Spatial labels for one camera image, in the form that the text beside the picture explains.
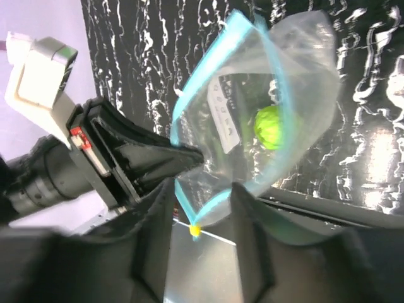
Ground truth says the white paper label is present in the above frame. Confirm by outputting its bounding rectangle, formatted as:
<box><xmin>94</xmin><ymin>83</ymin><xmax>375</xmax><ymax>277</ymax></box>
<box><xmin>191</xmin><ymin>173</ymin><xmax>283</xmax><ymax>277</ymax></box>
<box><xmin>207</xmin><ymin>76</ymin><xmax>241</xmax><ymax>155</ymax></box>

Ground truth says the green fake vegetable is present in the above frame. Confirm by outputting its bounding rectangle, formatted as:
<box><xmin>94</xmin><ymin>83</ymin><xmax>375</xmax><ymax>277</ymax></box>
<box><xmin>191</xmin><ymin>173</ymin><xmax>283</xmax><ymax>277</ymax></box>
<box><xmin>254</xmin><ymin>105</ymin><xmax>282</xmax><ymax>150</ymax></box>

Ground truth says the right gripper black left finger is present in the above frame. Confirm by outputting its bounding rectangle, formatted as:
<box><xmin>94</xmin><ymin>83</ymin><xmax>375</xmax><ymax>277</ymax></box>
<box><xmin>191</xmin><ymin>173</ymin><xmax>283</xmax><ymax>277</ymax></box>
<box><xmin>1</xmin><ymin>179</ymin><xmax>175</xmax><ymax>303</ymax></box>

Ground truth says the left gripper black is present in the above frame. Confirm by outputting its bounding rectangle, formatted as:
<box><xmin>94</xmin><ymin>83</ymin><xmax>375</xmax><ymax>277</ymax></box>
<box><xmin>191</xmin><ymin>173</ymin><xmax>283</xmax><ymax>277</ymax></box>
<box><xmin>66</xmin><ymin>98</ymin><xmax>204</xmax><ymax>211</ymax></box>

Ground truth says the clear zip top bag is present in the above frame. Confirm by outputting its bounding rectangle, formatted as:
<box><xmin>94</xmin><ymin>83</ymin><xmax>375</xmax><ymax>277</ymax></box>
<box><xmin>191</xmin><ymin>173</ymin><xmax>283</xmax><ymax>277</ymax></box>
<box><xmin>170</xmin><ymin>10</ymin><xmax>340</xmax><ymax>237</ymax></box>

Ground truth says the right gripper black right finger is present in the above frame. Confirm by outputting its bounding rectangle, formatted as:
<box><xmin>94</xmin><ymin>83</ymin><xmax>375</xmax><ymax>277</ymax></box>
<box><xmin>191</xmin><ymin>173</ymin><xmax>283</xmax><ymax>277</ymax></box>
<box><xmin>230</xmin><ymin>183</ymin><xmax>403</xmax><ymax>302</ymax></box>

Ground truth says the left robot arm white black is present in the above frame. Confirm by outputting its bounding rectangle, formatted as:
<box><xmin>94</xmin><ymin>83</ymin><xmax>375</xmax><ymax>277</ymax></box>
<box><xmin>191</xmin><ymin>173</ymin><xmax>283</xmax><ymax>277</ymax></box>
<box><xmin>1</xmin><ymin>98</ymin><xmax>204</xmax><ymax>222</ymax></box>

